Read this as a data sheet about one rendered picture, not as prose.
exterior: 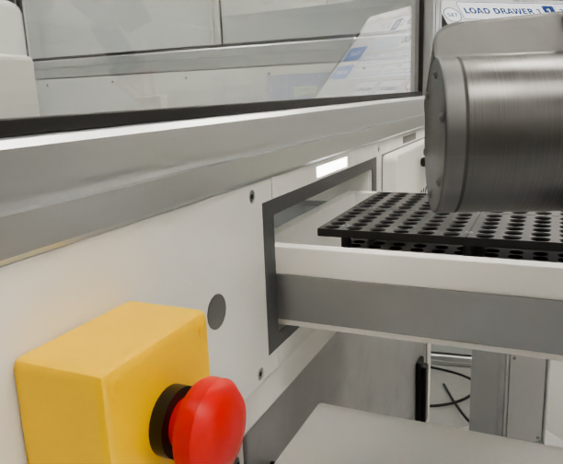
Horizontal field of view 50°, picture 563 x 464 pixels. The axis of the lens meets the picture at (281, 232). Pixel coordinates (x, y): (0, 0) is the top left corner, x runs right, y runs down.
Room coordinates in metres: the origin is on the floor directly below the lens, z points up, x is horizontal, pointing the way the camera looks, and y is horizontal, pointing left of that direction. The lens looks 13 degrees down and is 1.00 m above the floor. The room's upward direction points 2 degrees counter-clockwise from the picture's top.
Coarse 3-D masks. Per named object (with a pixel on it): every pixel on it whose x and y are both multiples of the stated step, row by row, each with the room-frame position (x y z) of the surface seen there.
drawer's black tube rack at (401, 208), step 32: (384, 192) 0.61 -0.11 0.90; (352, 224) 0.47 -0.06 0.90; (384, 224) 0.46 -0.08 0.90; (416, 224) 0.46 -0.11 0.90; (448, 224) 0.45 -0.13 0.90; (480, 224) 0.45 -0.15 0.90; (512, 224) 0.45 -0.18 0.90; (544, 224) 0.44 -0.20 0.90; (480, 256) 0.46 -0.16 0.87; (512, 256) 0.46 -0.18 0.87; (544, 256) 0.45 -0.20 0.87
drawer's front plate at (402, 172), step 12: (420, 144) 0.82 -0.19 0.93; (384, 156) 0.70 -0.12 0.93; (396, 156) 0.69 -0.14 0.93; (408, 156) 0.74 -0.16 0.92; (420, 156) 0.81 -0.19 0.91; (384, 168) 0.69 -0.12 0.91; (396, 168) 0.69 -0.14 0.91; (408, 168) 0.74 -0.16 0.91; (420, 168) 0.81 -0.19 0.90; (384, 180) 0.69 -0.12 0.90; (396, 180) 0.69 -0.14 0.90; (408, 180) 0.74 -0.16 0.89; (420, 180) 0.81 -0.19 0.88
